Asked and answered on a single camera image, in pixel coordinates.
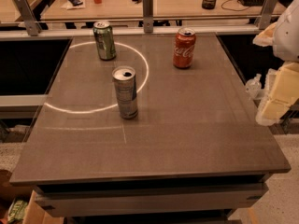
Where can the cardboard box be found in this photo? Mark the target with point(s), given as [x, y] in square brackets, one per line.
[34, 214]

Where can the right metal bracket post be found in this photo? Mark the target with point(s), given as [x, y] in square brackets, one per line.
[263, 20]

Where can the left metal bracket post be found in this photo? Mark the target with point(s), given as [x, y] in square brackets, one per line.
[31, 24]

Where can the green soda can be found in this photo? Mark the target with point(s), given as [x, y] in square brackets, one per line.
[104, 40]

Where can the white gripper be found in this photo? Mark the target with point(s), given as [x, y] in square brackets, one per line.
[288, 34]

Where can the middle metal bracket post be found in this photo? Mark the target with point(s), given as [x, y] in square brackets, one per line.
[148, 16]

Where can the clear sanitizer bottle left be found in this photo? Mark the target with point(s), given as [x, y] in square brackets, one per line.
[253, 86]

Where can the tall silver energy can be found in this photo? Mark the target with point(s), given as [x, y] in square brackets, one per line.
[125, 88]

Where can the black mesh cup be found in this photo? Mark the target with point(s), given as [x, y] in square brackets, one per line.
[208, 4]

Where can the white paper with phone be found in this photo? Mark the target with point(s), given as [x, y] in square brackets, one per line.
[73, 4]

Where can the green snack packet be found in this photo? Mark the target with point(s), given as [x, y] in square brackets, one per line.
[16, 211]

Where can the red Coca-Cola can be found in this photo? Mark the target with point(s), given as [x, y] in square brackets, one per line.
[184, 46]

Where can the metal bracket post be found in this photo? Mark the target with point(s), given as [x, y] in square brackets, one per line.
[31, 24]
[148, 16]
[263, 20]

